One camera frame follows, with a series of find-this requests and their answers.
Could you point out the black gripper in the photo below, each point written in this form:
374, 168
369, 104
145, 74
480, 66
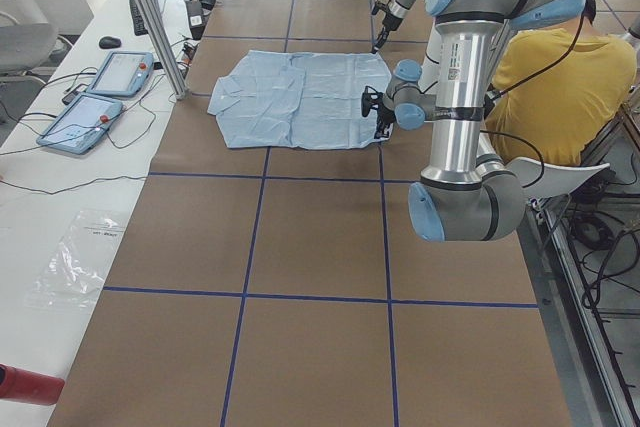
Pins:
384, 119
388, 24

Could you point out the clear plastic bag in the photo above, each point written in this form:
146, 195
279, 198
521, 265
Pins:
75, 275

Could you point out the red cylinder bottle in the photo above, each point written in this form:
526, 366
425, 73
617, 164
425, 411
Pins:
23, 386

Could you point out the black keyboard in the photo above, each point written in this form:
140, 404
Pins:
138, 23

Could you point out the lower blue teach pendant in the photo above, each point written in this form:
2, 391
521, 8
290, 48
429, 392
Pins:
82, 124

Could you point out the upper blue teach pendant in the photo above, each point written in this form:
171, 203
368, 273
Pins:
122, 74

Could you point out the person in yellow shirt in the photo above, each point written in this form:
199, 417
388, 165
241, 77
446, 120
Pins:
561, 86

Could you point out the white chair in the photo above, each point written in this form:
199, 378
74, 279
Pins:
548, 180

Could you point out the black computer mouse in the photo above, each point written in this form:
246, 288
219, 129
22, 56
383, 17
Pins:
109, 42

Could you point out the black smartphone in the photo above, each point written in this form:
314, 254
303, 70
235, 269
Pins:
71, 95

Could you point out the blue teach pendant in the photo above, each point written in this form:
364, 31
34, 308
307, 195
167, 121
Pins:
82, 124
122, 74

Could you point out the aluminium frame post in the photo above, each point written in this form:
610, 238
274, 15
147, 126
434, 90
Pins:
155, 27

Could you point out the light blue button-up shirt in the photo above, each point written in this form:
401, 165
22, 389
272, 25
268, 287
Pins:
298, 100

